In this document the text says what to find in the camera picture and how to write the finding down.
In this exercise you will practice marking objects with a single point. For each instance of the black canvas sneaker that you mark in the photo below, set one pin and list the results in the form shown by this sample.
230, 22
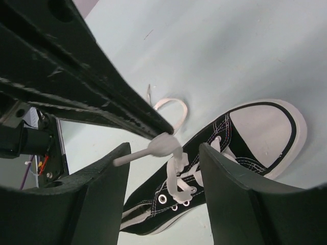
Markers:
264, 136

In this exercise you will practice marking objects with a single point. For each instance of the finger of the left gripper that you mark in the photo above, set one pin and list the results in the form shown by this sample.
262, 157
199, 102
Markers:
77, 112
48, 46

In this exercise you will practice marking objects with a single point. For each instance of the white shoelace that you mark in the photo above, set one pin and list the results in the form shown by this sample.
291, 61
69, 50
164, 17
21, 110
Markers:
163, 145

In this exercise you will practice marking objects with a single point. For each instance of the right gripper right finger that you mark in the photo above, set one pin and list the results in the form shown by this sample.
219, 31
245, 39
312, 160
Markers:
247, 208

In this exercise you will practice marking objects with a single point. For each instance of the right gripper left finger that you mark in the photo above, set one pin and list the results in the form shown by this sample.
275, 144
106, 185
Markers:
83, 208

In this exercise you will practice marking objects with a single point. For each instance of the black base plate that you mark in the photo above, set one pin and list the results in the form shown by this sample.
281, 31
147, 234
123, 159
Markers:
28, 131

